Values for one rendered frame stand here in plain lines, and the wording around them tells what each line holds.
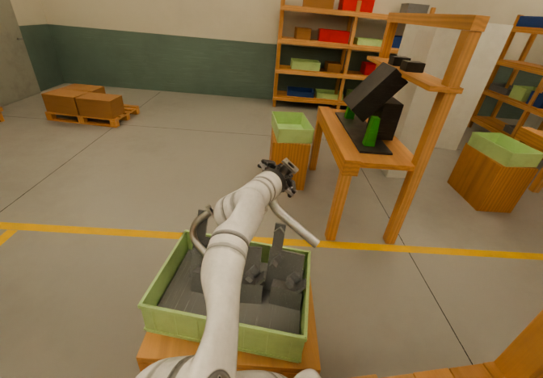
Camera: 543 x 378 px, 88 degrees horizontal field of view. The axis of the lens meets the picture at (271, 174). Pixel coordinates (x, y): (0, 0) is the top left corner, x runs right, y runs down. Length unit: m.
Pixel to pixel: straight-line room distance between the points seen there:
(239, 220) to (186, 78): 6.88
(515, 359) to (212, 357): 1.16
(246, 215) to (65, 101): 5.35
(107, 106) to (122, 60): 2.57
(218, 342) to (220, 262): 0.11
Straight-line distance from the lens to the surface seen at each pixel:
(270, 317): 1.27
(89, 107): 5.53
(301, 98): 6.56
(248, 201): 0.53
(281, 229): 1.16
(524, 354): 1.36
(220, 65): 7.07
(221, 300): 0.42
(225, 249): 0.47
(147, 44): 7.45
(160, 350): 1.30
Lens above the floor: 1.92
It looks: 30 degrees down
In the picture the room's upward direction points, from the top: 5 degrees clockwise
